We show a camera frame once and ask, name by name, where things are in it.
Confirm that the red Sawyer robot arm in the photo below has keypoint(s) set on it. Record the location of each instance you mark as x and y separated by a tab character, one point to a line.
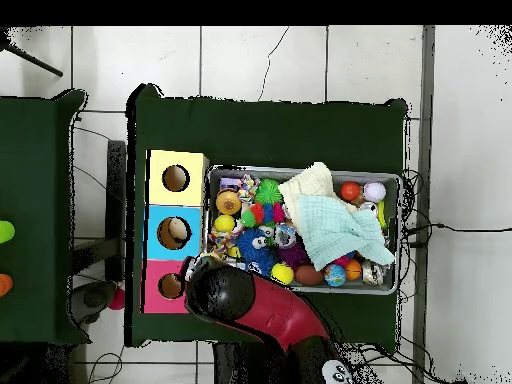
280	316

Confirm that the wooden box with three holes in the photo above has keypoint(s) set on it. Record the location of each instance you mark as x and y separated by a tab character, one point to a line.
176	160

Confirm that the clear mesh bin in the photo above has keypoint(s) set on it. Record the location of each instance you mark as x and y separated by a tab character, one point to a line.
352	284

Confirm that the green spiky ball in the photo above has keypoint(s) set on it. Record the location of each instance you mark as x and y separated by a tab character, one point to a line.
268	192

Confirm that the toy hamburger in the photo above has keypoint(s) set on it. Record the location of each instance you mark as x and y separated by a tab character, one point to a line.
228	201

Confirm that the blue spiky monster toy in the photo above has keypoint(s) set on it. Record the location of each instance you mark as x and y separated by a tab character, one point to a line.
250	243

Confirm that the yellow tennis ball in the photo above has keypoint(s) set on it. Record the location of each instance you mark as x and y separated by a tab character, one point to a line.
224	223

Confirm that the cream waffle cloth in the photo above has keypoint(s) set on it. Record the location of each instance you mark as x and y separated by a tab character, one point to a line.
312	182

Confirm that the yellow smiley ball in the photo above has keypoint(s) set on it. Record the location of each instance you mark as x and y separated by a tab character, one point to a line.
283	273

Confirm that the mint green cloth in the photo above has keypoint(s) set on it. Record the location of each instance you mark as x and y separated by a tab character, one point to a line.
332	228

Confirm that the dark green table cloth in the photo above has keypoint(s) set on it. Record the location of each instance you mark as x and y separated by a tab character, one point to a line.
272	132
36	200

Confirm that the orange ball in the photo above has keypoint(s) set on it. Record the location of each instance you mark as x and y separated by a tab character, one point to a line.
350	190

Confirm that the globe print ball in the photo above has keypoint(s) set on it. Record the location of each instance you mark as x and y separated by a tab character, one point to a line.
335	275

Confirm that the white baseball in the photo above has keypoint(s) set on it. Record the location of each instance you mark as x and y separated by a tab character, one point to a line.
374	192

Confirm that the lime green toy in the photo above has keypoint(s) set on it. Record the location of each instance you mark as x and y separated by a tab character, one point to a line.
4	232

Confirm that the orange toy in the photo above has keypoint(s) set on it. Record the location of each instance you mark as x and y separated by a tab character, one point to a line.
4	284

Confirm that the black tripod leg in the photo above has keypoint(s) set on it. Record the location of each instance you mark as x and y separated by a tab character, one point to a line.
36	62

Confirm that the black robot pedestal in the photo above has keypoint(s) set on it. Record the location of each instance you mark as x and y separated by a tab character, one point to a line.
240	368

